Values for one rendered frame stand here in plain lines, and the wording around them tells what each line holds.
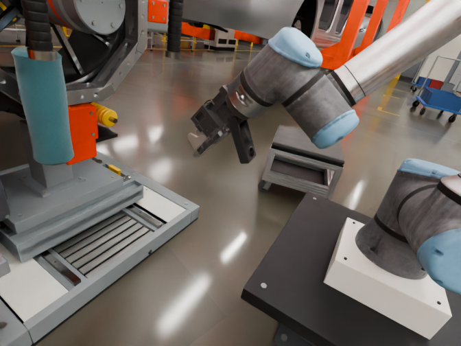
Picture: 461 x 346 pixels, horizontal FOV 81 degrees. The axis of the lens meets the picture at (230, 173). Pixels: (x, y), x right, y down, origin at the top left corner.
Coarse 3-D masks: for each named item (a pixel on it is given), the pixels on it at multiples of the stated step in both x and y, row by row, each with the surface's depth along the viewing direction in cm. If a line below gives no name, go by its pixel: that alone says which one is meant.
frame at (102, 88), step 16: (128, 0) 84; (144, 0) 84; (128, 16) 86; (144, 16) 86; (128, 32) 88; (144, 32) 88; (128, 48) 87; (144, 48) 90; (112, 64) 87; (128, 64) 88; (0, 80) 64; (16, 80) 64; (96, 80) 85; (112, 80) 85; (16, 96) 65; (80, 96) 80; (96, 96) 83
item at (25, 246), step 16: (96, 160) 129; (128, 176) 122; (112, 192) 113; (128, 192) 114; (80, 208) 103; (96, 208) 103; (112, 208) 110; (0, 224) 89; (48, 224) 94; (64, 224) 93; (80, 224) 99; (0, 240) 89; (16, 240) 86; (32, 240) 85; (48, 240) 90; (16, 256) 85; (32, 256) 87
